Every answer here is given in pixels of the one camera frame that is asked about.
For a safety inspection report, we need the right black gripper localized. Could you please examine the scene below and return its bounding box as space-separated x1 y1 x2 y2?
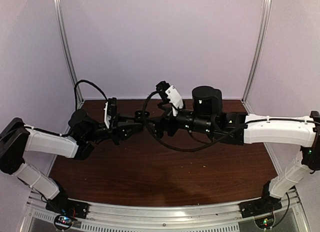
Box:
142 101 215 138

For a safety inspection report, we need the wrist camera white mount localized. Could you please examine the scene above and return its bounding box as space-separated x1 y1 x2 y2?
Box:
103 97 117 129
156 81 185 117

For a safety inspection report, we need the left aluminium frame post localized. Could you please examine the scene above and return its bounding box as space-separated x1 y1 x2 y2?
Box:
53 0 78 87

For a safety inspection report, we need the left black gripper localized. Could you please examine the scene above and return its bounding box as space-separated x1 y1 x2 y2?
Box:
84 111 144 145

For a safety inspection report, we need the left circuit board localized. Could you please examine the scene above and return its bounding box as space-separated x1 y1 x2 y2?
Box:
53 214 74 230

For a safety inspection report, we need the aluminium front rail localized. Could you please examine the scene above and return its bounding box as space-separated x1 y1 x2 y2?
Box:
22 191 308 232

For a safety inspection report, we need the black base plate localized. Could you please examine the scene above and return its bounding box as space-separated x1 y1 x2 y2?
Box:
239 198 282 218
45 200 89 219

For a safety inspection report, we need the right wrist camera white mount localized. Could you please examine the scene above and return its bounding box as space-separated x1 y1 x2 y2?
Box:
156 81 185 117

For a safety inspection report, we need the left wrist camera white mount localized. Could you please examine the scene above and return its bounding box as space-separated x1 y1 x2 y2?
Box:
103 97 117 129

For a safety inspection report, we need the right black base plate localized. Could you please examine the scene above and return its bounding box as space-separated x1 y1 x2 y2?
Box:
239 198 282 218

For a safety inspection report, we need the black earbud charging case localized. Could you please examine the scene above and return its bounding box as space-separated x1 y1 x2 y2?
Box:
134 110 150 123

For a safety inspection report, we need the right black camera cable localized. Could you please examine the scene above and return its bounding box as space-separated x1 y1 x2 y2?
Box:
141 90 247 152

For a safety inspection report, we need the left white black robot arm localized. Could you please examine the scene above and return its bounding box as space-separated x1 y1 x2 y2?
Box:
0 109 144 214

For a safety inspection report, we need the black camera cable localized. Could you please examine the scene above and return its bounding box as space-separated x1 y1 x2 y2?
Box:
141 90 247 152
73 79 110 110

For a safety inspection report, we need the right circuit board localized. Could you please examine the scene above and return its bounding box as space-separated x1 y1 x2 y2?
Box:
254 215 275 229

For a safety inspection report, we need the left black camera cable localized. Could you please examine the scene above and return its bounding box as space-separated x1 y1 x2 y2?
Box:
73 79 110 110

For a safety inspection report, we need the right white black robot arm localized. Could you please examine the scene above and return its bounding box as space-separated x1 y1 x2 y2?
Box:
142 82 320 217

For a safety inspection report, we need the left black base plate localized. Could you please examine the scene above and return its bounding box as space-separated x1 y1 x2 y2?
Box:
45 200 89 219

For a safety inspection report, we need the aluminium frame post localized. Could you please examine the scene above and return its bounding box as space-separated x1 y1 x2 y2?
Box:
242 0 272 104
53 0 78 87

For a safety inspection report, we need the right aluminium frame post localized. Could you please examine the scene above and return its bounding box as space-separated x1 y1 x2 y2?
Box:
242 0 272 104

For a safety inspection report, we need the circuit board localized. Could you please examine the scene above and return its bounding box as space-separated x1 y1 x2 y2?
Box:
254 215 275 229
53 214 74 230

